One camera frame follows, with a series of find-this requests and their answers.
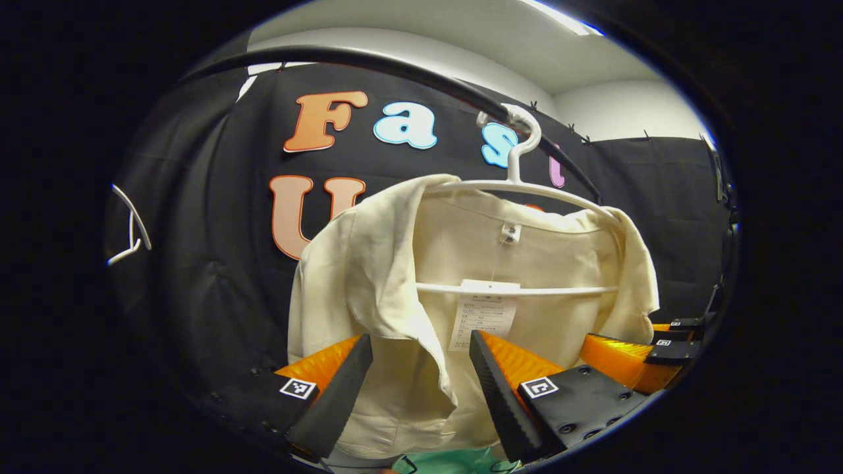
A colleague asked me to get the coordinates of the white plastic hanger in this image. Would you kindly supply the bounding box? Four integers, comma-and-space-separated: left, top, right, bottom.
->
415, 103, 621, 297
106, 184, 153, 267

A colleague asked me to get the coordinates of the green laundry hamper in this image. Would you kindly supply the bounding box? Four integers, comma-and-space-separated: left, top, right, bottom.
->
387, 447, 522, 474

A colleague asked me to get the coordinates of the cream shirt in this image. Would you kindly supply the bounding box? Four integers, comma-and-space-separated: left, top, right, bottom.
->
288, 174, 661, 460

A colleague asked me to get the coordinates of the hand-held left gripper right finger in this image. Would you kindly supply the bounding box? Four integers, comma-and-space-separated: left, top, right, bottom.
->
469, 330, 651, 463

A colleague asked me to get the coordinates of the black backdrop cloth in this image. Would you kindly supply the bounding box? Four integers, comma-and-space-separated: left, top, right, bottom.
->
105, 63, 733, 422

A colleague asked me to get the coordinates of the ceiling light panel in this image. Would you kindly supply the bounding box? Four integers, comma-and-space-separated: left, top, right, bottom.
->
519, 0, 604, 38

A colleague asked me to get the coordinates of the black clothes rack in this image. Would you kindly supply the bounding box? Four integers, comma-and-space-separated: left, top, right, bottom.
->
177, 45, 603, 203

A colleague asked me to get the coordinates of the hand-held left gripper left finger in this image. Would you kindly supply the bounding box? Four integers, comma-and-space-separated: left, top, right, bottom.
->
211, 334, 374, 463

